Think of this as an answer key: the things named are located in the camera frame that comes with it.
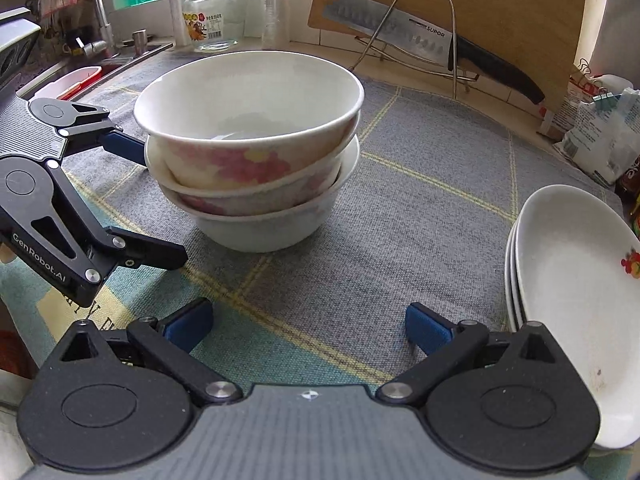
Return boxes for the floral pink bowl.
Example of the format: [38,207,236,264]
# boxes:
[134,51,364,190]

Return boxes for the white bowl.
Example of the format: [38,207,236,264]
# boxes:
[160,174,348,254]

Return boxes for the stacked white plates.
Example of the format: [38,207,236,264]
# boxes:
[513,184,639,448]

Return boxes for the white pink container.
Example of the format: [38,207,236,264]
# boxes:
[34,66,103,100]

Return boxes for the steel sink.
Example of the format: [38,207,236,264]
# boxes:
[16,41,174,100]

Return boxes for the steel faucet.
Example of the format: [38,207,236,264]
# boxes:
[66,0,117,58]

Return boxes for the grey checked table mat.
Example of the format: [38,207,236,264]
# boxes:
[1,81,622,386]

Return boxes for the glass jar green lid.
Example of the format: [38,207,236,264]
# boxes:
[182,0,247,53]

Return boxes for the food packet bag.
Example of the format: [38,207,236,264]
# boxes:
[551,72,639,186]

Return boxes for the bamboo cutting board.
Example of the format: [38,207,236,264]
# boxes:
[306,0,589,114]

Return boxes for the metal wire rack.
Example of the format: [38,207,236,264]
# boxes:
[333,0,458,100]

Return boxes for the kitchen knife black handle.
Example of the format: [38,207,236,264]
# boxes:
[322,0,544,104]

